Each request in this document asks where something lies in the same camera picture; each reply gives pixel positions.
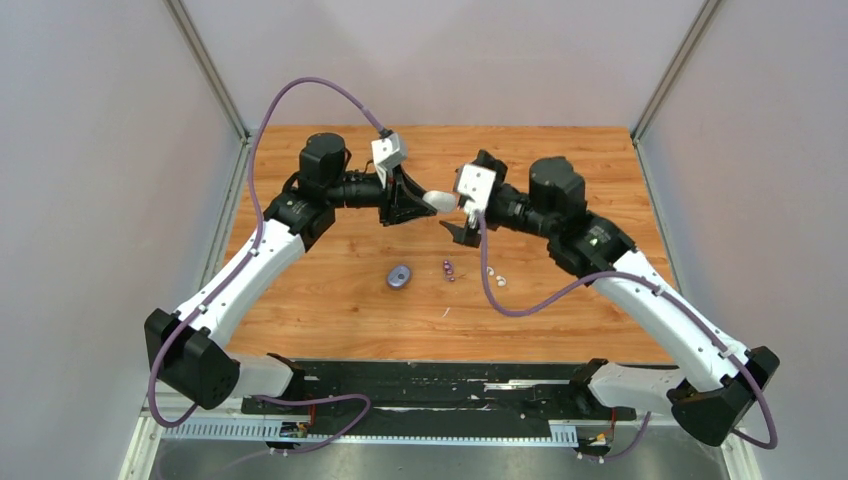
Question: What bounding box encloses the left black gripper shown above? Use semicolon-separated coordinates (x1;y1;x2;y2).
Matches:
327;164;437;227

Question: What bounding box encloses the white earbud charging case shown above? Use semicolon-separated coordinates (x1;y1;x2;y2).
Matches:
422;190;458;214

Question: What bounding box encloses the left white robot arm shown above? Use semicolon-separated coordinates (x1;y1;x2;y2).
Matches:
144;132;456;413

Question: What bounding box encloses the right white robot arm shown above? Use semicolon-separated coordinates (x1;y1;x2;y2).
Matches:
424;151;780;450

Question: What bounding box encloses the blue-grey earbud case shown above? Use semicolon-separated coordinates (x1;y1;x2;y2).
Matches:
386;264;412;290

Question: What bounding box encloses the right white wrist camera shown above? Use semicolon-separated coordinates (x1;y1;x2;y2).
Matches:
454;163;496;217

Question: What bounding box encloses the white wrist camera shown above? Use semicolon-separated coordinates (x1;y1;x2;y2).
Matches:
454;163;496;217
371;132;408;173

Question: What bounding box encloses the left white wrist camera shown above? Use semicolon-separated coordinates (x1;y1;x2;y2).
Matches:
371;132;408;173

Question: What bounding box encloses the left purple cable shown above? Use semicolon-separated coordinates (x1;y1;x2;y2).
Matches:
146;77;392;456

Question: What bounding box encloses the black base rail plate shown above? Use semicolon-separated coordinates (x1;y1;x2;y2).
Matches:
227;358;637;439

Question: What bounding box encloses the left aluminium frame post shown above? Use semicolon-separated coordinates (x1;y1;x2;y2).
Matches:
164;0;256;167

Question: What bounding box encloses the aluminium frame post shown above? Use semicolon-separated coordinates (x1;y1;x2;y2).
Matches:
631;0;727;160
164;0;256;167

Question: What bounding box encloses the right aluminium frame post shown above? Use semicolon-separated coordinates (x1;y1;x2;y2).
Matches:
631;0;727;160

